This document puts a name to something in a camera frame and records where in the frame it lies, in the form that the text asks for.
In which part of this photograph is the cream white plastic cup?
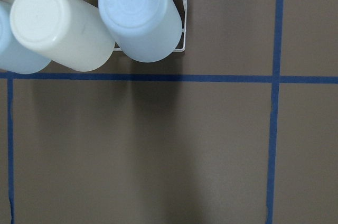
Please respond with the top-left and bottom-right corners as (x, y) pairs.
(10, 0), (115, 72)

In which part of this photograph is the light blue plastic cup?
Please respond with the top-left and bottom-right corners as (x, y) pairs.
(1, 1), (51, 74)

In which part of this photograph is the white wire cup rack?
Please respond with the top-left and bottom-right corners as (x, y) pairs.
(0, 0), (187, 52)

